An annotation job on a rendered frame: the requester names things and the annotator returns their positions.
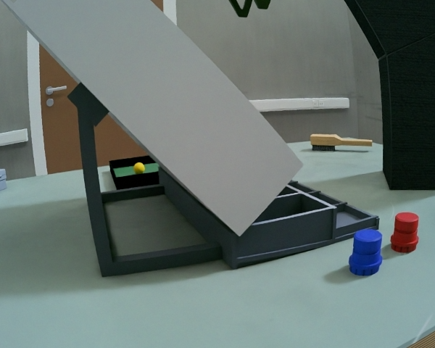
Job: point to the red plug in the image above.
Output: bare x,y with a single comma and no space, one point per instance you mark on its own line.
405,237

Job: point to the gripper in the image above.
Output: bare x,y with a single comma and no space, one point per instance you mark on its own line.
261,4

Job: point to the wooden-handled wire brush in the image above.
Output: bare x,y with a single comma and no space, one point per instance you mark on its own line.
324,142

